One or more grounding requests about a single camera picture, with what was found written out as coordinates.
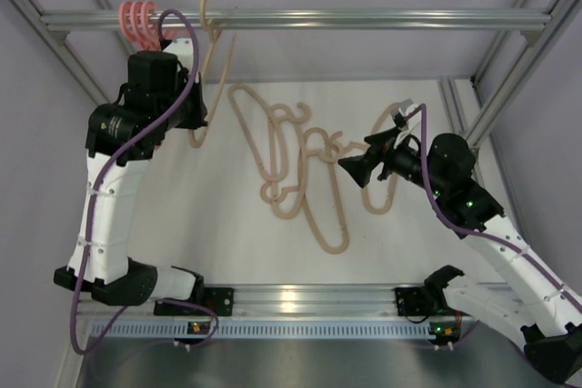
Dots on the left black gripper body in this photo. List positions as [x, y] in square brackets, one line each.
[195, 106]

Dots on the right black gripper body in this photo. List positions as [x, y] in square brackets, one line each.
[379, 157]

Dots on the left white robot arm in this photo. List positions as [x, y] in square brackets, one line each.
[100, 264]

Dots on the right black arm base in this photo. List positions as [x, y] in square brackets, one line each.
[418, 299]

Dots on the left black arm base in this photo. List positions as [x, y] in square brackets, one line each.
[218, 299]

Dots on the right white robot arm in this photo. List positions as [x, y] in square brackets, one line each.
[545, 321]

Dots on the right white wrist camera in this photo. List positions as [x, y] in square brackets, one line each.
[406, 117]

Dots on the aluminium hanging rail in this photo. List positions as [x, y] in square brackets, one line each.
[512, 19]

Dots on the front aluminium rail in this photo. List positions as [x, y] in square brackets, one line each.
[314, 300]

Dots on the grey slotted cable duct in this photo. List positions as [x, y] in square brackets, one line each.
[235, 329]

